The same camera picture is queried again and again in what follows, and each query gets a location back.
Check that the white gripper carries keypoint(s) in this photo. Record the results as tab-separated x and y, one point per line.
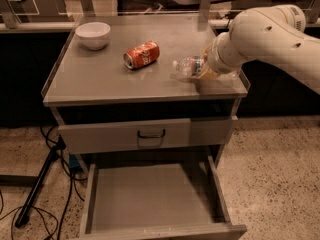
216	58

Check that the clear plastic water bottle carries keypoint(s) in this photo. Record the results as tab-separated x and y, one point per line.
188	69

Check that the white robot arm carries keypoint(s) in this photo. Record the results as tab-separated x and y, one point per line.
273	35

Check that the grey top drawer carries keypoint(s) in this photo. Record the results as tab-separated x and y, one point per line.
122	136

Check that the grey drawer cabinet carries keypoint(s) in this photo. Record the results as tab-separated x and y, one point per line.
91	87

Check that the grey open middle drawer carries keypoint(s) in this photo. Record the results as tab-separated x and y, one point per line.
178	200

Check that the orange soda can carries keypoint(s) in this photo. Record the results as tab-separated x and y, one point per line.
141	55

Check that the white ceramic bowl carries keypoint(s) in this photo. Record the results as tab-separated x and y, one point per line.
94	35

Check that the black tripod leg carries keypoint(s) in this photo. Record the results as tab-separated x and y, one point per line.
52	156

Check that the black drawer handle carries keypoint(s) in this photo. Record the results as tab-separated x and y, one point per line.
151	136

